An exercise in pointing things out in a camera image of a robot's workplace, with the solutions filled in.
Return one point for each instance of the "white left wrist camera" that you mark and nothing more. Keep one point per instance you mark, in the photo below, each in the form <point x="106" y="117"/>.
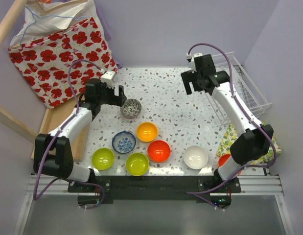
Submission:
<point x="109" y="78"/>

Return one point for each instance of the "red poppy print bag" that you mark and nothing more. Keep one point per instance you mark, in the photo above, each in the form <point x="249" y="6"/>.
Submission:
<point x="58" y="66"/>

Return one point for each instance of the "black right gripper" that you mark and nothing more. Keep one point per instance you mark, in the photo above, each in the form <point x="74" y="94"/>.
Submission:
<point x="188" y="76"/>

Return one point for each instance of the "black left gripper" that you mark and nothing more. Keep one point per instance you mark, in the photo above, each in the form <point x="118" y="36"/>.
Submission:
<point x="114" y="96"/>

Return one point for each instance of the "white plastic bowl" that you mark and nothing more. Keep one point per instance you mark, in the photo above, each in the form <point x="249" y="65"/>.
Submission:
<point x="195" y="157"/>

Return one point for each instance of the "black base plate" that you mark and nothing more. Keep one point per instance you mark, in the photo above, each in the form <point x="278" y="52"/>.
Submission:
<point x="108" y="189"/>

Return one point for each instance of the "left lime green bowl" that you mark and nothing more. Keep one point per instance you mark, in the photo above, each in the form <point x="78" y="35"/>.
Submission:
<point x="102" y="159"/>

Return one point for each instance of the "lemon print cloth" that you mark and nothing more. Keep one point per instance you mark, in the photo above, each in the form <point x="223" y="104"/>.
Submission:
<point x="230" y="137"/>

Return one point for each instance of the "lime green bowl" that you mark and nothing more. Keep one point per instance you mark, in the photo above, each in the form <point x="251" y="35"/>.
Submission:
<point x="102" y="159"/>
<point x="137" y="164"/>

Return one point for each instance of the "grey patterned ceramic bowl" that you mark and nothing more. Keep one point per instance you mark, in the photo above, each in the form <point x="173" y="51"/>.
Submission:
<point x="131" y="108"/>

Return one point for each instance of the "wooden pole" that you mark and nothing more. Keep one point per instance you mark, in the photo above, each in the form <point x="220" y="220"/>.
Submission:
<point x="10" y="18"/>

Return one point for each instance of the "blue white ceramic bowl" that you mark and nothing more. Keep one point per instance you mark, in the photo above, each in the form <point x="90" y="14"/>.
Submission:
<point x="123" y="142"/>

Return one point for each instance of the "white wire dish rack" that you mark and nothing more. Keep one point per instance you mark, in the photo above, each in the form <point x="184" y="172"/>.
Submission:
<point x="246" y="89"/>

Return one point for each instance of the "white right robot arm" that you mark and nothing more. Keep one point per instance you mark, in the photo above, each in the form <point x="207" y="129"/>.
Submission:
<point x="253" y="138"/>

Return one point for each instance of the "wooden beam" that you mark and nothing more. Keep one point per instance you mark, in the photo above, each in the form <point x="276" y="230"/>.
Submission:
<point x="16" y="125"/>

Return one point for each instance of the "right lime green bowl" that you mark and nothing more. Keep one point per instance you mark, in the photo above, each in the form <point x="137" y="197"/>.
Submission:
<point x="137" y="164"/>

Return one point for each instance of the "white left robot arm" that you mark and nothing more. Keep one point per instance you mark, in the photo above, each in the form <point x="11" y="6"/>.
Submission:
<point x="52" y="151"/>

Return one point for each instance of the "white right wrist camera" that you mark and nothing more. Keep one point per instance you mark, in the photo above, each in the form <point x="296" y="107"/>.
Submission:
<point x="191" y="59"/>

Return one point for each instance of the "aluminium rail frame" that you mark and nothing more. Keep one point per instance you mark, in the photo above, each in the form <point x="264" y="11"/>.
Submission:
<point x="258" y="210"/>

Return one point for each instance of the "yellow orange plastic bowl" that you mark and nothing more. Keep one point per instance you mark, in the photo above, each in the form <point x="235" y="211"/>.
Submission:
<point x="146" y="131"/>

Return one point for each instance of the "red orange plastic bowl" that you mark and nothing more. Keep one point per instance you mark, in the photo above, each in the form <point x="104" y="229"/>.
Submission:
<point x="158" y="151"/>

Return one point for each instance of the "white cloth bag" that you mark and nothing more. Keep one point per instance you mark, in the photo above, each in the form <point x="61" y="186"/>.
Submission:
<point x="56" y="7"/>

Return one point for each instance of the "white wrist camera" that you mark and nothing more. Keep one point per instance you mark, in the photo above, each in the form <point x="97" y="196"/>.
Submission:
<point x="109" y="78"/>
<point x="191" y="59"/>

